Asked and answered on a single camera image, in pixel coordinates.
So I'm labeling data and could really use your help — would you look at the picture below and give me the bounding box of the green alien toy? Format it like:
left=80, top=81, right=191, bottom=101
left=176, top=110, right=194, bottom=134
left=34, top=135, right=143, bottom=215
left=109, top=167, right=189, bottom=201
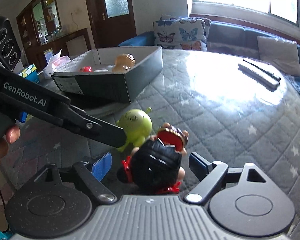
left=116, top=107, right=152, bottom=152

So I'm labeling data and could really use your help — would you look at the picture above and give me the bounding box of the black haired figurine toy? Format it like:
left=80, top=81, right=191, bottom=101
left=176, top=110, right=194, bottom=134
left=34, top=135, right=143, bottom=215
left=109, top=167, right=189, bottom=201
left=117, top=122, right=189, bottom=194

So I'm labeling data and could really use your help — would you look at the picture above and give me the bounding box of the red round toy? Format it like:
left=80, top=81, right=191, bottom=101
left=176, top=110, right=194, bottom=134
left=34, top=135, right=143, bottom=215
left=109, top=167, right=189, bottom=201
left=79, top=66, right=93, bottom=73

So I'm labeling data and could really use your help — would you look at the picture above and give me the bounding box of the peanut shaped toy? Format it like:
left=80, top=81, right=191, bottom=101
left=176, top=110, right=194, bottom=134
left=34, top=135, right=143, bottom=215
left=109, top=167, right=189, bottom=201
left=112, top=54, right=135, bottom=73

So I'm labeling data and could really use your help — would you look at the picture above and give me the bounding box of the person's left hand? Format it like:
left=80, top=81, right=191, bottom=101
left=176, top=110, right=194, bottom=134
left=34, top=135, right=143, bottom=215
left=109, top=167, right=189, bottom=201
left=0, top=125, right=20, bottom=161

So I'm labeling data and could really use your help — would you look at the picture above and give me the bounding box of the blue yellow dotted box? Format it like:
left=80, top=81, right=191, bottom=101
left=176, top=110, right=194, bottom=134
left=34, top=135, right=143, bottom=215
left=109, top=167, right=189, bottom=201
left=18, top=64, right=40, bottom=83

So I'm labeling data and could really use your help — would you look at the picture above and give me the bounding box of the tissue pack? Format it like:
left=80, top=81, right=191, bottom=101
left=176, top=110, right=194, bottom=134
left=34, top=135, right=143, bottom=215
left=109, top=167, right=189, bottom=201
left=43, top=49, right=71, bottom=79

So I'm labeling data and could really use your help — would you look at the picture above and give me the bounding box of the grey quilted table cover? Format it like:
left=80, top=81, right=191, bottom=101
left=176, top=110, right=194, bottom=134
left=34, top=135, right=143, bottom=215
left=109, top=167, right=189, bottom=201
left=1, top=50, right=300, bottom=239

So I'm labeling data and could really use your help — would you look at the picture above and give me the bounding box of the grey cardboard box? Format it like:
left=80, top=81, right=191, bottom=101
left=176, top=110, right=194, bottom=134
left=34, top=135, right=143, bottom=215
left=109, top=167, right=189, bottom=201
left=51, top=46, right=163, bottom=103

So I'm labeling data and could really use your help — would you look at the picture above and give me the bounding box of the dark wooden cabinet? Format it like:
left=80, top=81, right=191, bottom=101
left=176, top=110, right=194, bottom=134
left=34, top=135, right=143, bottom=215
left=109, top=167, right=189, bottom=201
left=16, top=0, right=94, bottom=70

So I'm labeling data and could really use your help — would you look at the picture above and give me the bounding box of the white remote control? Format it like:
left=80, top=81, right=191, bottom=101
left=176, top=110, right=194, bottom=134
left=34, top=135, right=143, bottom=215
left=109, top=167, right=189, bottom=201
left=238, top=62, right=280, bottom=91

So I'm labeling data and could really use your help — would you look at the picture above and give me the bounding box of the black remote control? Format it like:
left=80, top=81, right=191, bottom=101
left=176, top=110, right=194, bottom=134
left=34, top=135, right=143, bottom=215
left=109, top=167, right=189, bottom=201
left=243, top=58, right=281, bottom=81

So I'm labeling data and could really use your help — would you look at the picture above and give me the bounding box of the butterfly print pillow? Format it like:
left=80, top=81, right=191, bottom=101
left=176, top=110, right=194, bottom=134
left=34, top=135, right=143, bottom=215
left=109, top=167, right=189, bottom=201
left=153, top=17, right=211, bottom=51

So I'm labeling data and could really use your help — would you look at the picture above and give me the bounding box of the dark wooden door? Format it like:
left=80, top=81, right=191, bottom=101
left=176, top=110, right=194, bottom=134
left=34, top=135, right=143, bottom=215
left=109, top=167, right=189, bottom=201
left=86, top=0, right=136, bottom=48

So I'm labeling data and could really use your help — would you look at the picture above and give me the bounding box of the blue sofa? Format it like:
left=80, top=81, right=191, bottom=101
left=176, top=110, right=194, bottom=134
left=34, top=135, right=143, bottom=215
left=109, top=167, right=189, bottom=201
left=117, top=21, right=300, bottom=106

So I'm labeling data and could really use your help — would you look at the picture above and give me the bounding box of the grey cushion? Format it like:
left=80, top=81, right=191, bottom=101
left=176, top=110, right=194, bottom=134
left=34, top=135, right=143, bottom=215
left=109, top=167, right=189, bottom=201
left=257, top=36, right=300, bottom=77

